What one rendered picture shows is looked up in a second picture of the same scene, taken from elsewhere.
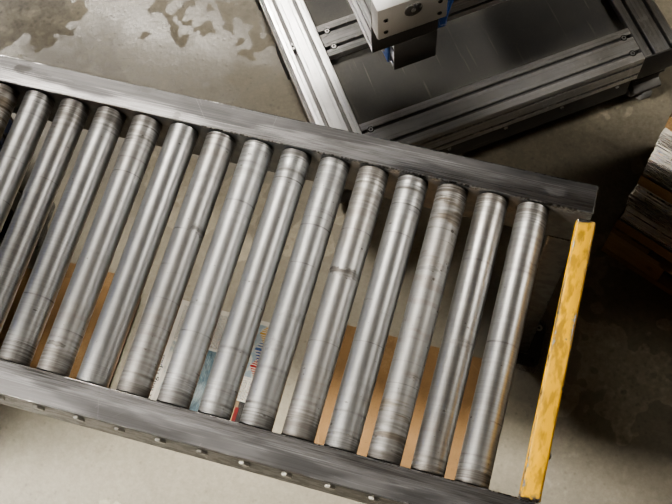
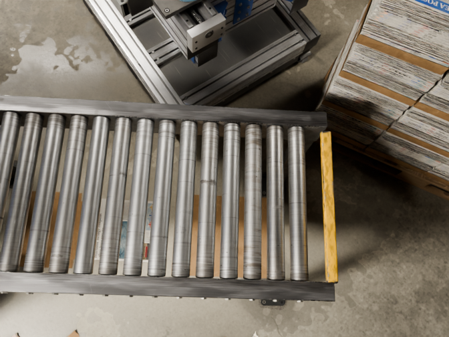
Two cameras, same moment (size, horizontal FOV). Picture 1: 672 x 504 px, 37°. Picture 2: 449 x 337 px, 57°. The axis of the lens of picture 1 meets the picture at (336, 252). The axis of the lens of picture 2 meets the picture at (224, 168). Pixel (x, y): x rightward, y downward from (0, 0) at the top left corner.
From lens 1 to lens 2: 0.43 m
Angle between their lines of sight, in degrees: 11
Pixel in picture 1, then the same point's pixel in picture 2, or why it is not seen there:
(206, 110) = (112, 106)
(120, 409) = (103, 285)
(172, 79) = (75, 87)
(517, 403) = not seen: hidden behind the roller
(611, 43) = (289, 37)
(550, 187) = (303, 117)
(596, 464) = (319, 235)
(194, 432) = (149, 288)
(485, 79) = (235, 64)
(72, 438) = not seen: hidden behind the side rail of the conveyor
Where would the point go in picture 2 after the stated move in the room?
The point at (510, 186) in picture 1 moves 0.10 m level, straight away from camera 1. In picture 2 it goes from (283, 120) to (283, 89)
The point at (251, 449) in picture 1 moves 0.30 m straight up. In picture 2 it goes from (182, 289) to (177, 288)
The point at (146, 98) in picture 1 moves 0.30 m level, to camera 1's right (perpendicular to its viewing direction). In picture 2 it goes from (76, 105) to (173, 75)
